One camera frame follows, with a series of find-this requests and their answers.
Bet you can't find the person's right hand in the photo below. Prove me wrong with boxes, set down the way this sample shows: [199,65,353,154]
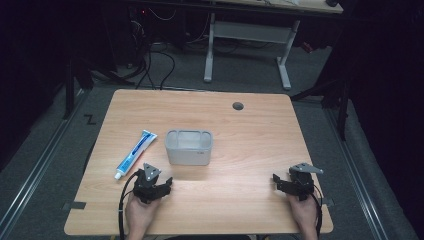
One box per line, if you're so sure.
[286,193,320,236]

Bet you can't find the blue and white toothpaste tube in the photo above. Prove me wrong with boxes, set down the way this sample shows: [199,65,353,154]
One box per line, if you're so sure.
[114,129,158,181]

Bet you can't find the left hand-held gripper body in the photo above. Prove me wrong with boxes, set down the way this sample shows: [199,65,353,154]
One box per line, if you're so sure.
[132,162,168,205]

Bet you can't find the black metal stand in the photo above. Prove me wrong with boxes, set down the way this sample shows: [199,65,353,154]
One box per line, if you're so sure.
[62,54,95,120]
[289,75,352,142]

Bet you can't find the grey plastic organizer box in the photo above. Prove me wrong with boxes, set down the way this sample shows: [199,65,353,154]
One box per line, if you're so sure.
[164,129,214,166]

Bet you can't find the metal floor rail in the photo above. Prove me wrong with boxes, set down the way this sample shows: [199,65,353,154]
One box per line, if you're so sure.
[323,105,390,240]
[0,89,90,236]

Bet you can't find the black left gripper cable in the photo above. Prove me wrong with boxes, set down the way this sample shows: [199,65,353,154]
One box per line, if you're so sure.
[117,171,140,240]

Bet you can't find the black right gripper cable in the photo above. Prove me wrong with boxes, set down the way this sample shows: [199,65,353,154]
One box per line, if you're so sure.
[311,183,324,238]

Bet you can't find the black floor cables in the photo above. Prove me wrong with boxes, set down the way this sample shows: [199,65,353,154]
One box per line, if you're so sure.
[134,41,177,91]

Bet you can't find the white desk frame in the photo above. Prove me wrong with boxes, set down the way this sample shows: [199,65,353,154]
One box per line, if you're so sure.
[202,0,345,91]

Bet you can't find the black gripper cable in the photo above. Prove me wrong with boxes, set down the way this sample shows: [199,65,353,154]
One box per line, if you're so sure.
[311,183,324,238]
[117,171,140,240]

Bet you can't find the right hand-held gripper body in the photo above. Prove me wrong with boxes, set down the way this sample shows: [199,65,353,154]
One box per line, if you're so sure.
[279,162,325,202]

